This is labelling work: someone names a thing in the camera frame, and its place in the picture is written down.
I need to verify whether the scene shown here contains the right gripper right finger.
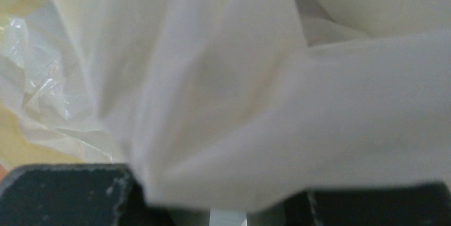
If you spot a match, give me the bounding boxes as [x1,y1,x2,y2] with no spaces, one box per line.
[283,182,450,225]

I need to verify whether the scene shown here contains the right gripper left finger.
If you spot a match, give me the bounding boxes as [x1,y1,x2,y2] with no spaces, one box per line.
[1,164,174,225]

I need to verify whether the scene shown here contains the clear white plastic bag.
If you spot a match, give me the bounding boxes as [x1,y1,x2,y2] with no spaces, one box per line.
[1,0,450,211]

